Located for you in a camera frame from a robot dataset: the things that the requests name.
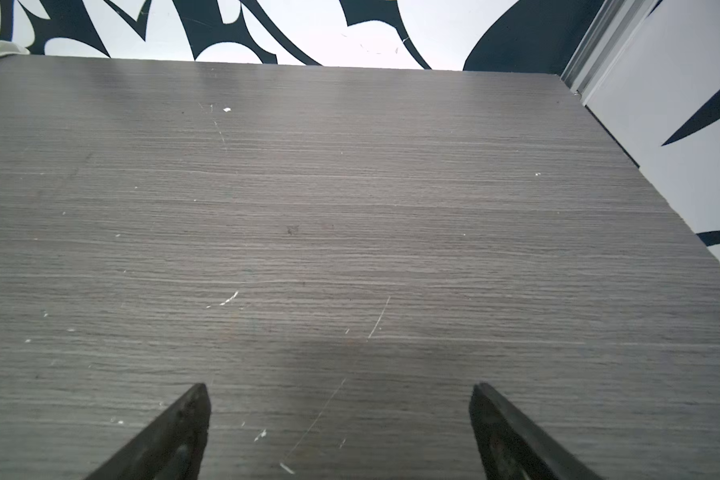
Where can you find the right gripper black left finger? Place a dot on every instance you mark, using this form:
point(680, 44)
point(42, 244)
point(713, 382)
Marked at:
point(170, 447)

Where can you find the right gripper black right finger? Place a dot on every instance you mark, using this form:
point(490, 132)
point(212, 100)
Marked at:
point(512, 446)

